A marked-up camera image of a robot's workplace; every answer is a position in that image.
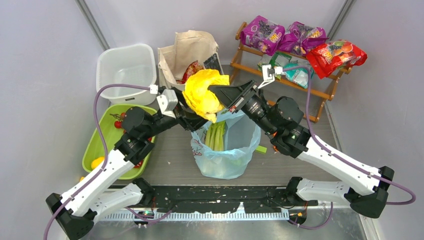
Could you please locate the purple snack bag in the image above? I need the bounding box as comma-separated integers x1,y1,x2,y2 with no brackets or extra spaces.
240,15,286,56
277,21,329,57

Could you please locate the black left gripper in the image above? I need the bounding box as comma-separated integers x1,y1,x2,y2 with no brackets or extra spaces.
143,88,216,139

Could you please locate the green white snack bag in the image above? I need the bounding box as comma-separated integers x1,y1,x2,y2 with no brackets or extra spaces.
257,52,295,75

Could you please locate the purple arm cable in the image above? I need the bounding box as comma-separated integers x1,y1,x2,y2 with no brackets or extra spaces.
281,65,417,206
43,83,158,240

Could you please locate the wooden rack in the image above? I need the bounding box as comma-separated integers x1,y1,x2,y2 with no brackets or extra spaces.
225,21,352,123

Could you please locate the white plastic basket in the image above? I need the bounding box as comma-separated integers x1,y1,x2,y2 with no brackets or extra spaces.
96,43,157,106

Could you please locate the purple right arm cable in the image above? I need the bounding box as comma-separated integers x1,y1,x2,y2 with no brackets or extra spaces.
281,65,417,206

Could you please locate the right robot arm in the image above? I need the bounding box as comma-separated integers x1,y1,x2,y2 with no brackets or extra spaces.
208,80,394,219

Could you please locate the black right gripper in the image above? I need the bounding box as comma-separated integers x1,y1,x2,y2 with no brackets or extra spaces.
206,79,277,136

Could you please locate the purple snack bag right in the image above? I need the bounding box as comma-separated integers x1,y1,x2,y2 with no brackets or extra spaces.
277,21,329,57

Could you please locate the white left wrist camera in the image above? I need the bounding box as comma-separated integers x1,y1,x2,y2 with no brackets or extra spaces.
156,89,179,119

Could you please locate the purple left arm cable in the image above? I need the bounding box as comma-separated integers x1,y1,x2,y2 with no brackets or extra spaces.
43,83,158,240

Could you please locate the canvas tote bag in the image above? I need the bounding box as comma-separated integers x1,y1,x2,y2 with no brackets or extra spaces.
157,30,224,91

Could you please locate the yellow napa cabbage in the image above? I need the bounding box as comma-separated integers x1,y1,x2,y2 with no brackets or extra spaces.
182,69,230,123

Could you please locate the red fruit candy bag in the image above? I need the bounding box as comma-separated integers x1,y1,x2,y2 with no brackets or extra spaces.
305,39,368,79

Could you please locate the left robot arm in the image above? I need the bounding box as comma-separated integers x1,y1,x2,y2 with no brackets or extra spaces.
46,105,207,240

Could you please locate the green celery bunch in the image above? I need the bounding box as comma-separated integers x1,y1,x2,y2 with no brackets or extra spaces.
204,121,226,152

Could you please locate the purple snack bag left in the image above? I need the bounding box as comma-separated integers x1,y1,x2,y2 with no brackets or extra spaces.
240,15,286,56

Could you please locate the green plastic tray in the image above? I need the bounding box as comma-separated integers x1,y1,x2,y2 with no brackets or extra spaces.
82,104,150,180

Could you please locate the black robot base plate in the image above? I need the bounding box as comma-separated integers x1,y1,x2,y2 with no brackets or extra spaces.
130,185,307,214

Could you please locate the green toy block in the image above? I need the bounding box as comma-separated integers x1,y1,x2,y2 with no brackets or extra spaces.
255,145,268,154

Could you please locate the teal snack bag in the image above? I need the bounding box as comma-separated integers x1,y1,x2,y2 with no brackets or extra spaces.
283,60,315,89

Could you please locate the red lychee bunch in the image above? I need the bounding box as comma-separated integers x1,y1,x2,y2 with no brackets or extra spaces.
109,112,126,129

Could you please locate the blue plastic grocery bag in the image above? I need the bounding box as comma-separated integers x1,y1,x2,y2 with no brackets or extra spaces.
190,110,262,180

